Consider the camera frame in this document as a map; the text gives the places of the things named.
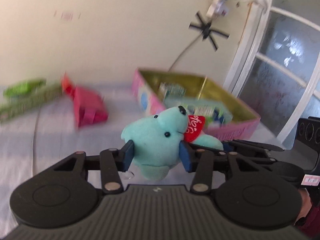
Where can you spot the pink foil packet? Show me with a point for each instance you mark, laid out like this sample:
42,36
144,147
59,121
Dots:
88,105

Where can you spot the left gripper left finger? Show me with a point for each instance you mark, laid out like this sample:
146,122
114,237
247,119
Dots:
113,161

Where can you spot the white power strip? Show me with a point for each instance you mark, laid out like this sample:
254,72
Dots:
216,9

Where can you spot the striped bed sheet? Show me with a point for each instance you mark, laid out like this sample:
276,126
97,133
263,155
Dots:
38,140

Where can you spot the green toothpaste box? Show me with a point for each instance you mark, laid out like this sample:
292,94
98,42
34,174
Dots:
13,108

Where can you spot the teal plush seal toy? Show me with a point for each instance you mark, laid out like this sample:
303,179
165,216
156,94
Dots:
157,140

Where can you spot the white window frame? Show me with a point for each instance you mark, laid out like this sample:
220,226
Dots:
276,68

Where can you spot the green white box in tin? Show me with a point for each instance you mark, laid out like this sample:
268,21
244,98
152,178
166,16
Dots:
215,112

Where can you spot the right hand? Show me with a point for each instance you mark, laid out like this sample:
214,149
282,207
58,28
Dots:
308,219

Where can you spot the pink macaron tin box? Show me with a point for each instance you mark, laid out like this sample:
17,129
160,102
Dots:
146,84

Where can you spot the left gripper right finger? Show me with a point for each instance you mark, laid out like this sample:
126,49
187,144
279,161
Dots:
200,161

